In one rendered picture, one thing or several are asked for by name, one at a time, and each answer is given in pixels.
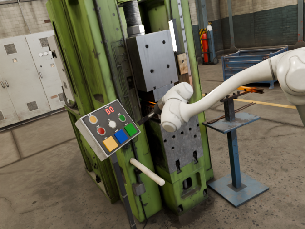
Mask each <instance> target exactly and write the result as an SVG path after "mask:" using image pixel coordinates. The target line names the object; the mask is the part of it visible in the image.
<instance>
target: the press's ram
mask: <svg viewBox="0 0 305 229"><path fill-rule="evenodd" d="M126 42H127V47H128V52H129V56H130V60H131V65H132V69H133V74H134V78H135V82H136V87H137V90H140V91H145V92H149V91H151V90H154V89H158V88H160V87H163V86H166V85H169V84H171V83H175V82H178V75H177V68H176V62H175V57H174V51H173V45H172V38H171V32H170V30H163V31H159V32H153V33H149V34H145V35H140V36H135V37H131V38H126Z"/></svg>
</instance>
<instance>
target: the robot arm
mask: <svg viewBox="0 0 305 229"><path fill-rule="evenodd" d="M271 80H278V81H279V83H280V86H281V88H282V90H283V92H284V93H285V95H286V97H287V99H288V100H289V101H290V102H291V103H292V104H294V105H295V106H296V108H297V111H298V113H299V115H300V118H301V121H302V123H303V125H304V128H305V47H302V48H298V49H294V50H290V51H287V52H284V53H281V54H278V55H276V56H273V57H271V58H268V59H266V60H264V61H262V62H260V63H258V64H256V65H254V66H252V67H250V68H248V69H245V70H243V71H241V72H239V73H237V74H235V75H234V76H232V77H230V78H229V79H227V80H226V81H225V82H223V83H222V84H221V85H219V86H218V87H217V88H215V89H214V90H213V91H212V92H211V93H209V94H208V95H206V96H205V97H204V98H202V99H201V100H199V101H198V102H196V103H193V104H187V101H188V100H189V99H190V98H191V96H192V94H193V89H192V87H191V86H190V85H189V84H188V83H187V82H182V83H179V84H177V85H175V86H174V87H172V88H171V89H170V90H169V91H168V92H167V93H166V94H165V95H164V96H163V97H162V98H160V99H159V100H158V102H157V103H156V104H155V105H154V109H153V110H152V111H151V112H149V114H148V115H147V116H145V117H142V119H140V120H139V121H138V122H137V123H138V125H139V126H141V125H142V124H143V123H145V122H146V121H149V119H150V118H151V117H154V116H156V115H157V114H159V115H161V125H162V127H163V128H164V129H165V130H166V131H167V132H176V131H177V130H179V129H180V127H181V126H182V125H183V124H185V123H186V122H188V121H189V119H190V118H191V117H193V116H195V115H197V114H199V113H201V112H203V111H205V110H207V109H208V108H210V107H211V106H213V105H214V104H215V103H217V102H218V101H220V100H221V99H223V98H224V97H225V96H227V95H228V94H230V93H231V92H233V91H234V90H236V89H237V88H239V87H241V86H243V85H246V84H248V83H253V82H261V81H271Z"/></svg>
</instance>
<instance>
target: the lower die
mask: <svg viewBox="0 0 305 229"><path fill-rule="evenodd" d="M140 103H141V104H144V105H146V106H149V107H150V109H149V110H150V112H151V111H152V108H151V107H154V105H155V103H152V102H148V101H144V100H142V101H141V102H140ZM144 105H142V106H141V107H142V112H143V113H144V111H145V114H147V112H148V114H149V110H148V108H149V107H147V112H146V106H145V107H144V110H143V106H144ZM154 117H155V118H158V119H161V115H159V114H157V115H156V116H154Z"/></svg>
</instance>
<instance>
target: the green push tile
mask: <svg viewBox="0 0 305 229"><path fill-rule="evenodd" d="M124 129H125V130H126V132H127V133H128V135H129V136H130V137H131V136H132V135H134V134H135V133H136V132H137V131H136V129H135V128H134V126H133V125H132V123H130V124H128V125H127V126H125V127H124Z"/></svg>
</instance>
